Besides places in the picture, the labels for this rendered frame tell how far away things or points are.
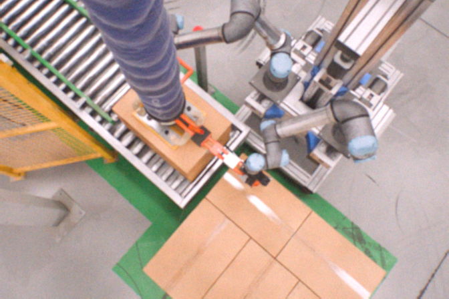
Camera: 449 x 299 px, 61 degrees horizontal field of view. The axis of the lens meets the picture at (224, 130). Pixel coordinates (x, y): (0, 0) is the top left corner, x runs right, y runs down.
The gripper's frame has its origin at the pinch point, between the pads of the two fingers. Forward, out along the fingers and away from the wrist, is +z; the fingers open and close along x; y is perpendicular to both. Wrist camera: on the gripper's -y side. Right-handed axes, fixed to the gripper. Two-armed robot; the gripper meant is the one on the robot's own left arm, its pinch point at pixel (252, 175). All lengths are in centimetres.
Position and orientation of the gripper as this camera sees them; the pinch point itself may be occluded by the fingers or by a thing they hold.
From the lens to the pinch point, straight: 207.9
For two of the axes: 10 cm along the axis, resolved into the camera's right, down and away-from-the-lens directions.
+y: -7.7, -6.2, 1.4
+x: -6.3, 7.4, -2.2
